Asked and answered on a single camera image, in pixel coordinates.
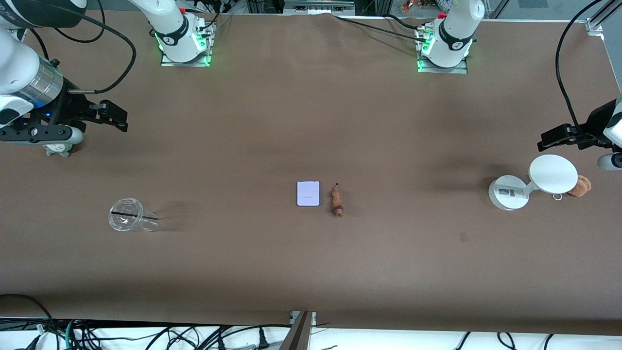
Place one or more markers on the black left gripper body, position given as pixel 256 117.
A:
pixel 598 122

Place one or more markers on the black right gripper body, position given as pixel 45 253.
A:
pixel 69 108

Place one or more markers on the lavender folding phone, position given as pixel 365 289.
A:
pixel 308 193

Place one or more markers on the small brown lion statue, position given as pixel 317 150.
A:
pixel 336 200

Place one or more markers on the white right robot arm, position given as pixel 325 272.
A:
pixel 19 63

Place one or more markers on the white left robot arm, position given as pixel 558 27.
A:
pixel 454 43

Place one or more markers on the white round desk stand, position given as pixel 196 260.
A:
pixel 553 174

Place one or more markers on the grey totoro plush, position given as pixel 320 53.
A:
pixel 60 149

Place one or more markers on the brown teddy plush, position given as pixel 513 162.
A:
pixel 580 186

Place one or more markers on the clear plastic cup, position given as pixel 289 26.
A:
pixel 127 215

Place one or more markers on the brown table cover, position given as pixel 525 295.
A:
pixel 311 272

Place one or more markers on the black power plug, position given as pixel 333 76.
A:
pixel 263 340

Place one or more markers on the aluminium profile beam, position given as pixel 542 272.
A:
pixel 300 333

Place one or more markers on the aluminium frame corner bracket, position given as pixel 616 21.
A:
pixel 595 25

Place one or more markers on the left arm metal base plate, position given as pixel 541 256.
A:
pixel 459 69

